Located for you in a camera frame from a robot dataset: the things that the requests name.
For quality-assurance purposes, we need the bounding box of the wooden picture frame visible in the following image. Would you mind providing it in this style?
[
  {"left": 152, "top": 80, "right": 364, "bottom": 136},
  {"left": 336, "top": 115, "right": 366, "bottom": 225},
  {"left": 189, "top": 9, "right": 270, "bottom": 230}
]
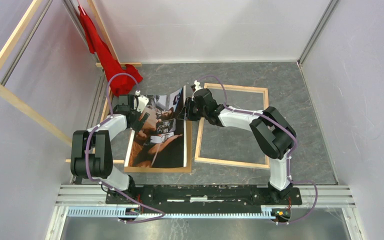
[{"left": 194, "top": 85, "right": 270, "bottom": 170}]

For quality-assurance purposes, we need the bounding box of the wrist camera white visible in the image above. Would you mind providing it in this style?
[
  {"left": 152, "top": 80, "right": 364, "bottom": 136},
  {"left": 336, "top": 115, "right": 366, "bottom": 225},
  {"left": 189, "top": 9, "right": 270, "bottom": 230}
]
[
  {"left": 191, "top": 80, "right": 203, "bottom": 93},
  {"left": 133, "top": 90, "right": 149, "bottom": 113}
]

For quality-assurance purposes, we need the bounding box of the wooden rack frame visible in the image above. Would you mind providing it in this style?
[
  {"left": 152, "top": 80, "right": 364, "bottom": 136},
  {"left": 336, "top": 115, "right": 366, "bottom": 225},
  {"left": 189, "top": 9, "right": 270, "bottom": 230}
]
[{"left": 0, "top": 0, "right": 143, "bottom": 165}]

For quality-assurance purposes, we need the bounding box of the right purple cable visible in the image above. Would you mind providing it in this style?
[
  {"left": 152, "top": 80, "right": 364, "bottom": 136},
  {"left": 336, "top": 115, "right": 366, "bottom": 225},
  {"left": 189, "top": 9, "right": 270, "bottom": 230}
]
[{"left": 195, "top": 75, "right": 319, "bottom": 225}]

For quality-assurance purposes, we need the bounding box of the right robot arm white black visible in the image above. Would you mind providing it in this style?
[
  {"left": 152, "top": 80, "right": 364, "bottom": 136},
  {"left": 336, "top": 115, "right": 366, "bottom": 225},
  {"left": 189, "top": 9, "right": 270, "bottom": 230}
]
[{"left": 182, "top": 84, "right": 298, "bottom": 204}]

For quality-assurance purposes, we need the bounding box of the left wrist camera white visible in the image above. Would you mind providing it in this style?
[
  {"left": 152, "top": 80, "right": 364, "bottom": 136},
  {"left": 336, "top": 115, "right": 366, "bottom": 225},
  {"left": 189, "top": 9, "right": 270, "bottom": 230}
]
[{"left": 133, "top": 90, "right": 149, "bottom": 113}]

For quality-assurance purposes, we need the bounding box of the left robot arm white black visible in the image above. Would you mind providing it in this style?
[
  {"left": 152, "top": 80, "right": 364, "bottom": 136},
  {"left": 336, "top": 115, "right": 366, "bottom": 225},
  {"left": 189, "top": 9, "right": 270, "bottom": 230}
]
[{"left": 70, "top": 93, "right": 149, "bottom": 204}]

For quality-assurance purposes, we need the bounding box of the printed photo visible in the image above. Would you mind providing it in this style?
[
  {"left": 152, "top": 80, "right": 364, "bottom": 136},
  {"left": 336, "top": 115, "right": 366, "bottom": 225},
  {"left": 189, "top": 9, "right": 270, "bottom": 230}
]
[{"left": 124, "top": 86, "right": 187, "bottom": 171}]

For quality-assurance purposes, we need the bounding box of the brown frame backing board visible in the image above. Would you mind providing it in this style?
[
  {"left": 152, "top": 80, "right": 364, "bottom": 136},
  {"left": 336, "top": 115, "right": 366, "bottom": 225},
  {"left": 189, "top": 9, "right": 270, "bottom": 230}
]
[{"left": 123, "top": 99, "right": 193, "bottom": 174}]

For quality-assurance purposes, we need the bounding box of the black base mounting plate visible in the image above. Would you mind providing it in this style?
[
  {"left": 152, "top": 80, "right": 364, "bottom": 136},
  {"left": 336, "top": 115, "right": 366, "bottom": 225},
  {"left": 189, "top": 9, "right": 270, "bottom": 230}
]
[{"left": 105, "top": 184, "right": 303, "bottom": 215}]

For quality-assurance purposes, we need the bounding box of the aluminium rail base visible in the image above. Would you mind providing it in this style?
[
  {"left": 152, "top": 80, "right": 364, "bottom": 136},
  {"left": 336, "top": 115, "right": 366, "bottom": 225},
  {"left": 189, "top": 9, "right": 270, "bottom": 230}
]
[{"left": 56, "top": 184, "right": 356, "bottom": 208}]

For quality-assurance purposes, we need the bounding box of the grey slotted cable duct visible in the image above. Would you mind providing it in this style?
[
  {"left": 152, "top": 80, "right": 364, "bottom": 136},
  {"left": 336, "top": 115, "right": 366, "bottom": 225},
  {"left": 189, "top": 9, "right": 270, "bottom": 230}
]
[{"left": 67, "top": 206, "right": 275, "bottom": 220}]

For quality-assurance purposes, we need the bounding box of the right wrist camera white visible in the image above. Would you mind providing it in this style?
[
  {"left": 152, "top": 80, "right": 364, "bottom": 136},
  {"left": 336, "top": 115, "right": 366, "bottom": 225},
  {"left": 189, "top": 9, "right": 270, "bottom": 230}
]
[{"left": 191, "top": 80, "right": 203, "bottom": 93}]

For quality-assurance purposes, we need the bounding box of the red cloth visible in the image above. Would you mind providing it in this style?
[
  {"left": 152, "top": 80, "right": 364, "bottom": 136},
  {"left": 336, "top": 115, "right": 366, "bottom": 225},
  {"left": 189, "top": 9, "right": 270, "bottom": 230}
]
[{"left": 78, "top": 5, "right": 143, "bottom": 97}]

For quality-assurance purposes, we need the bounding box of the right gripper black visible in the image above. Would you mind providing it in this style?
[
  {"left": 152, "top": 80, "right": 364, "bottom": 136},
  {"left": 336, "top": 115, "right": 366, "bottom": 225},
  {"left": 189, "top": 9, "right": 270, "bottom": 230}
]
[{"left": 177, "top": 97, "right": 207, "bottom": 122}]

